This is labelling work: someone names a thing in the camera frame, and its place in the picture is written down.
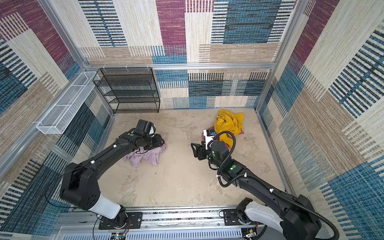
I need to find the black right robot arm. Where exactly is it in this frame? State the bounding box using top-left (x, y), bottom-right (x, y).
top-left (191, 141), bottom-right (322, 240)

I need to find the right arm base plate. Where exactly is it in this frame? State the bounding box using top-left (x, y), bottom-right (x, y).
top-left (219, 209), bottom-right (257, 226)

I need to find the yellow cloth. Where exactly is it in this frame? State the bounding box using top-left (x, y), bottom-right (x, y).
top-left (214, 109), bottom-right (244, 136)

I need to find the black corrugated cable conduit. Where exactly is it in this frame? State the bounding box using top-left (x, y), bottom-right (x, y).
top-left (211, 130), bottom-right (340, 240)

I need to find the white wire mesh basket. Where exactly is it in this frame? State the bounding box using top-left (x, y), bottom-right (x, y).
top-left (36, 72), bottom-right (96, 135)

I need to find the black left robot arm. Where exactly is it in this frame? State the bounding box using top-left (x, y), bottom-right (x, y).
top-left (60, 120), bottom-right (165, 229)

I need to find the black mesh shelf rack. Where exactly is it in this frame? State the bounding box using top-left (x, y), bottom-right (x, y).
top-left (93, 67), bottom-right (161, 114)

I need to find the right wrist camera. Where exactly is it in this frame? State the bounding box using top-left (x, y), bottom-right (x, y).
top-left (203, 129), bottom-right (216, 149)

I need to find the lilac ribbed cloth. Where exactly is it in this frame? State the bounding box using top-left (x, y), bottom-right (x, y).
top-left (124, 143), bottom-right (167, 168)

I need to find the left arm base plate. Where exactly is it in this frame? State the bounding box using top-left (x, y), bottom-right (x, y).
top-left (98, 212), bottom-right (143, 230)

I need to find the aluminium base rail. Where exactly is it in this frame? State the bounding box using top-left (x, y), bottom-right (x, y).
top-left (50, 206), bottom-right (265, 240)

